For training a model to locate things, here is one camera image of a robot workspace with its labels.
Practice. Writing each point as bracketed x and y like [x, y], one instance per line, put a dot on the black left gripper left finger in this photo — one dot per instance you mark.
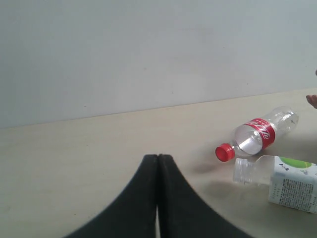
[133, 213]

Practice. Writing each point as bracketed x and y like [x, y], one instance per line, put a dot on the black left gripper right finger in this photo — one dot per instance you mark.
[182, 213]

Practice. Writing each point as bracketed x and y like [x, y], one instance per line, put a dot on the clear cola bottle red label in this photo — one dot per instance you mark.
[257, 134]

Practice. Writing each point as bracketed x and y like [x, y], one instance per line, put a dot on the clear bottle white butterfly label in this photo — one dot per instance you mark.
[291, 183]

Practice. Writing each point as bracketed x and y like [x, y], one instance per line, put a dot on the person's open hand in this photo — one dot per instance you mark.
[312, 100]

